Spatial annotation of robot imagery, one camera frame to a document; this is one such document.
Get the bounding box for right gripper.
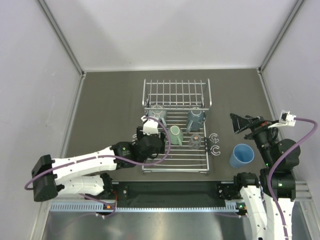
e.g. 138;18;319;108
230;111;280;166

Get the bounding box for blue plastic cup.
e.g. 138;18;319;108
229;143;255;168

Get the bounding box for grey-blue ceramic mug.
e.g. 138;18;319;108
186;107;206;133

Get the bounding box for clear glass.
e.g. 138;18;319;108
188;134;202;150

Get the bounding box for mint green cup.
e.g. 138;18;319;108
168;125;184;146

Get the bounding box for pale speckled ceramic mug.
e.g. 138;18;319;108
148;104;167;127

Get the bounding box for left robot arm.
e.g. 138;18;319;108
25;133;166;202

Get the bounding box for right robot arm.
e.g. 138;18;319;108
230;111;301;240

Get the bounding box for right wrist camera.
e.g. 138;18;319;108
268;110;297;129

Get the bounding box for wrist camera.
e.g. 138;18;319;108
268;110;297;129
140;116;159;136

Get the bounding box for metal wire dish rack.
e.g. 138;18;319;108
142;79;216;174

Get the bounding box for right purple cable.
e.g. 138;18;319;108
268;117;318;240

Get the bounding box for purple cable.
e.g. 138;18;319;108
24;117;172;192
268;117;318;240

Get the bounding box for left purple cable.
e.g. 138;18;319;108
24;117;172;192

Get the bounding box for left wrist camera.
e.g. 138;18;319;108
140;116;159;136

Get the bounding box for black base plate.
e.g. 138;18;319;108
113;181;226;208

